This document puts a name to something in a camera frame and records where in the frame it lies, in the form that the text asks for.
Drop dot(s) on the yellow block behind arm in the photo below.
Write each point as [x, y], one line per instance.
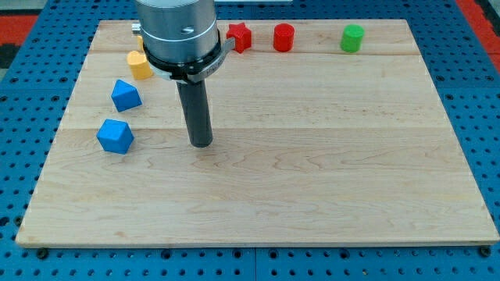
[140, 43]

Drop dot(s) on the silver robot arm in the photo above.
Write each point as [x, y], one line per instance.
[181, 38]

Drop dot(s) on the red star block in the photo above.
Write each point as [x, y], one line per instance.
[242, 36]

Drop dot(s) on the wooden board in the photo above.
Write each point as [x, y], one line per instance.
[313, 147]

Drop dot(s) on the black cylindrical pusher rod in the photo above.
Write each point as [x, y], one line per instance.
[194, 102]

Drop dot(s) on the red cylinder block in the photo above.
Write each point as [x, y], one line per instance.
[283, 37]

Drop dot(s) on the blue triangle block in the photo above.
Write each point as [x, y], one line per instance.
[125, 96]

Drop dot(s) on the blue cube block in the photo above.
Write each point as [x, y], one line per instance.
[115, 136]

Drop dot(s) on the yellow heart block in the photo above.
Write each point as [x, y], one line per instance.
[139, 65]

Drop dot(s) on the green cylinder block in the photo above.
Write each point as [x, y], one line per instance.
[352, 38]

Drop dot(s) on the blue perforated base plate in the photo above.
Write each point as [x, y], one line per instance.
[458, 46]

